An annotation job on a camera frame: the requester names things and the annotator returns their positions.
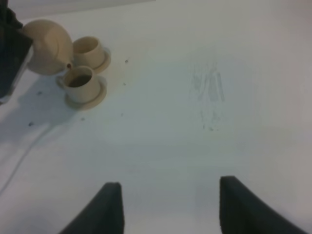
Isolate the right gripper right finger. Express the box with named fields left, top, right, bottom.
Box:
left=219, top=176, right=305, bottom=234

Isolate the far beige teacup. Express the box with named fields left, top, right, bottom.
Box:
left=73, top=36, right=105, bottom=69

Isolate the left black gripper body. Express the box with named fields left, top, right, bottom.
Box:
left=0, top=0, right=23, bottom=30

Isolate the beige teacup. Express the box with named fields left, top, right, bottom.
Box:
left=56, top=66, right=100, bottom=104
left=73, top=36, right=105, bottom=69

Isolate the far beige cup saucer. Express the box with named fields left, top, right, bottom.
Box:
left=93, top=47, right=111, bottom=74

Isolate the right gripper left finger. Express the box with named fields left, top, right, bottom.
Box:
left=61, top=182, right=125, bottom=234

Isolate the near beige cup saucer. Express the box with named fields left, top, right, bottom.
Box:
left=64, top=76, right=107, bottom=110

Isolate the beige cup saucer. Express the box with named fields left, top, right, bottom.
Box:
left=93, top=47, right=111, bottom=74
left=64, top=76, right=107, bottom=110

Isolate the near beige teacup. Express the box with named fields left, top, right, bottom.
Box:
left=56, top=66, right=100, bottom=104

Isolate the beige ceramic teapot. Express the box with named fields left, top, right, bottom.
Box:
left=23, top=19, right=74, bottom=76

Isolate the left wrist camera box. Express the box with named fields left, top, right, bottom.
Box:
left=0, top=24, right=33, bottom=104

